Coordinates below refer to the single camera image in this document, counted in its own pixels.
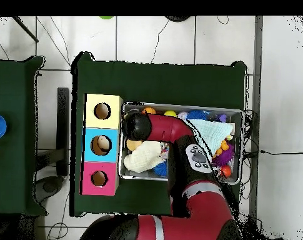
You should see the shallow metal mesh bin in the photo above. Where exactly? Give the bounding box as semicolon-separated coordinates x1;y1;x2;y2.
117;101;245;186

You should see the wooden box with three holes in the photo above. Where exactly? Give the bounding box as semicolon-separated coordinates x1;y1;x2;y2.
79;93;124;196

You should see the cream knitted cloth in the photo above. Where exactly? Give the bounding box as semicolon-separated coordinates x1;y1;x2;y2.
122;140;167;174

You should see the small blue spiky ball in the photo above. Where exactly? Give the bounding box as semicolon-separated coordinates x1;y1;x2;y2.
152;161;169;177

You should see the large blue spiky ball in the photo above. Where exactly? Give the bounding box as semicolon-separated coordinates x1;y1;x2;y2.
186;109;209;121

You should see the light blue knitted cloth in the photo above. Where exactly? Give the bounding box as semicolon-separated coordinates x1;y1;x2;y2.
187;118;235;156

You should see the purple spiky ball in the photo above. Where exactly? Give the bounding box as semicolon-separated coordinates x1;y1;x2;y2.
212;142;235;168

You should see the orange plastic ball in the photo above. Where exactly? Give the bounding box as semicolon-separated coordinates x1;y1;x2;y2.
220;164;232;178

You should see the dark grey stand foot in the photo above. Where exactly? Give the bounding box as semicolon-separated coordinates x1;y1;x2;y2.
34;175;65;204

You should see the dark green side table cloth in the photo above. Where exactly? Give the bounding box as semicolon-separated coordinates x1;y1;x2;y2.
0;55;47;217

